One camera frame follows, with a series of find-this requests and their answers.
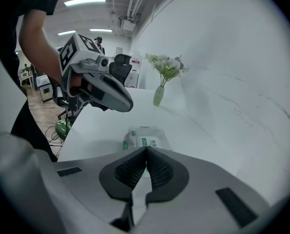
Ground white ceiling junction box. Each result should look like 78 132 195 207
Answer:
118 16 136 32

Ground white flower bouquet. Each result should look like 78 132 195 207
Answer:
144 53 190 88

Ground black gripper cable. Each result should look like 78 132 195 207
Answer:
64 103 71 132

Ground green round floor device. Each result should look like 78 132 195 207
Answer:
55 119 73 136

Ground green ribbed vase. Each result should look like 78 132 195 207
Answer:
152 85 166 107

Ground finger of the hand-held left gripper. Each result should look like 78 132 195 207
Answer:
87 82 133 112
85 71 134 107

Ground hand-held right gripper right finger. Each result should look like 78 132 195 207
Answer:
135 146 272 234

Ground white boxy machine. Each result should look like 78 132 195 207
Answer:
35 74 54 102

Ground person's left forearm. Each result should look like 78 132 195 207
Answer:
18 8 63 84

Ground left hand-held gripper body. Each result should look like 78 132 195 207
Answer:
58 32 106 112

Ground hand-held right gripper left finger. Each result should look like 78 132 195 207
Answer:
52 146 149 233

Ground black floor cables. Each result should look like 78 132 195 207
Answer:
45 124 66 147

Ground white floor cable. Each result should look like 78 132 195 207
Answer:
36 105 60 125

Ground person's left hand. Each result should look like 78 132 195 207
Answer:
69 75 93 96

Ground black office chair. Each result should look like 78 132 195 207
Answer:
108 53 133 85

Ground white cabinet with red label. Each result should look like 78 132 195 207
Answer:
124 56 143 89

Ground grey fisheye camera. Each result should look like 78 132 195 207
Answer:
96 55 110 71

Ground white wet wipe pack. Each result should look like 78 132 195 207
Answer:
122 125 172 153

